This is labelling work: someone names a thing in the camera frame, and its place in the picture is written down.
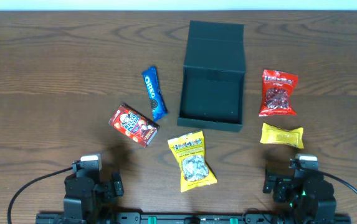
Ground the yellow Hacks candy bag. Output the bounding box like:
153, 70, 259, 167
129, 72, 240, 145
168, 131, 217, 192

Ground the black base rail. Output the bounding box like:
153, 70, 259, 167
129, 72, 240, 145
35, 212, 352, 224

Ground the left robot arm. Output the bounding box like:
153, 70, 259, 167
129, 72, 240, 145
63, 160, 124, 223

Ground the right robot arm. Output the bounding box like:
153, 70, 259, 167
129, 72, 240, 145
263, 154, 336, 223

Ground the small yellow snack packet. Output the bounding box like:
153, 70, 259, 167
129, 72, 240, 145
260, 123, 304, 149

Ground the blue Oreo cookie pack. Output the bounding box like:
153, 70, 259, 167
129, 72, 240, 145
142, 66, 168, 121

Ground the red Hacks candy bag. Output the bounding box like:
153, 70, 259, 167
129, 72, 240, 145
259, 70, 298, 116

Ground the black open gift box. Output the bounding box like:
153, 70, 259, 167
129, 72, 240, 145
177, 21, 245, 132

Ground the red Hello Panda box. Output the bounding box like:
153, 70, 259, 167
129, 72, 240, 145
108, 103, 159, 147

